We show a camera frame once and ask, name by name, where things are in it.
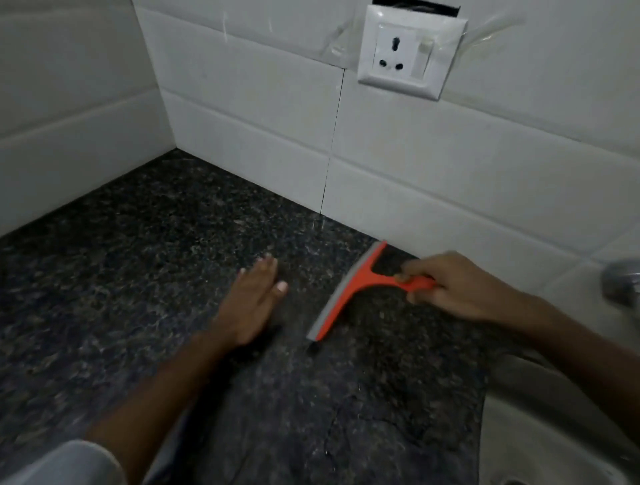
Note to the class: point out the person's left thumb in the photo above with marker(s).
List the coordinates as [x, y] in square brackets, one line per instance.
[278, 291]

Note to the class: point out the person's right hand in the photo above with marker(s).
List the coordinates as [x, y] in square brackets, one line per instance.
[460, 292]

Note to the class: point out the white sleeve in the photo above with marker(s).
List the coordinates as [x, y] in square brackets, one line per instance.
[70, 467]

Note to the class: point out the white sink basin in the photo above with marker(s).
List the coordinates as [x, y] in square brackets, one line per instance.
[555, 429]

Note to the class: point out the person's right fingers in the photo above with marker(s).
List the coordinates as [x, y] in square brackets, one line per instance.
[417, 282]

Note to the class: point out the white wall socket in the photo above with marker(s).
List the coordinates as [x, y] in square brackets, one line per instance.
[410, 50]

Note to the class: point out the person's right forearm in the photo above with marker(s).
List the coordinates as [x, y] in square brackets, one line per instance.
[580, 349]

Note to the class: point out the person's left hand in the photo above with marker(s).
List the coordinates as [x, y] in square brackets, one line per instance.
[248, 305]

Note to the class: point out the chrome tap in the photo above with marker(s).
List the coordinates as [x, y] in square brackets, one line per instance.
[622, 285]

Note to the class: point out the person's left forearm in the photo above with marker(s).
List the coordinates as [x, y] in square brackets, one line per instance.
[160, 399]

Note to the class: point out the orange squeegee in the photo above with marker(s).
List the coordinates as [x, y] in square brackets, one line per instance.
[350, 290]

